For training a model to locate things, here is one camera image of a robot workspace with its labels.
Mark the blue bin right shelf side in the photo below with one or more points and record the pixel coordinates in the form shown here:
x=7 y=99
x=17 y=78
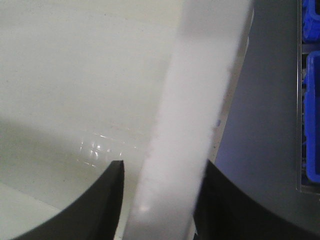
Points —
x=311 y=34

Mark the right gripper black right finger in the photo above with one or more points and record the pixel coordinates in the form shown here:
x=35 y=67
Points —
x=224 y=212

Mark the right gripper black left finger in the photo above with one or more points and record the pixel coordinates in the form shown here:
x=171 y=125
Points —
x=94 y=215

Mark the white plastic tote bin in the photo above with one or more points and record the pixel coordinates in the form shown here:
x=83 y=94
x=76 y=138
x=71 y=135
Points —
x=87 y=82

